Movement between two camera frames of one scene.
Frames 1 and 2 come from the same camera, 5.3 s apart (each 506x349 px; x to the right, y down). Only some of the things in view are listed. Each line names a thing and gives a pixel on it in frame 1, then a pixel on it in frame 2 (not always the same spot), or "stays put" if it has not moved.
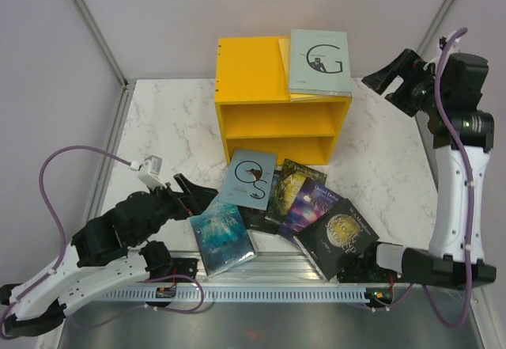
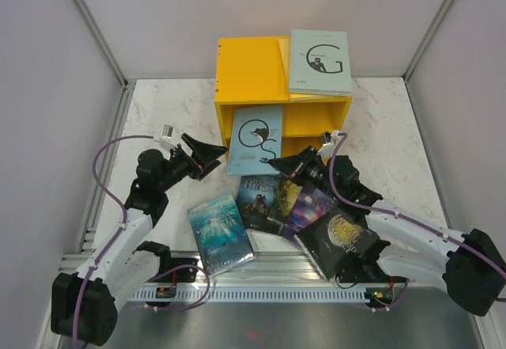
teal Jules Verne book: x=222 y=237 stays put
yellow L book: x=285 y=47 stays put
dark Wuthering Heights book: x=254 y=218 stays put
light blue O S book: x=249 y=179 -> x=255 y=138
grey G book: x=319 y=63 stays put
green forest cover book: x=288 y=187 stays put
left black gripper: x=197 y=198 -> x=202 y=153
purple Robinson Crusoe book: x=313 y=201 stays put
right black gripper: x=409 y=66 -> x=296 y=165
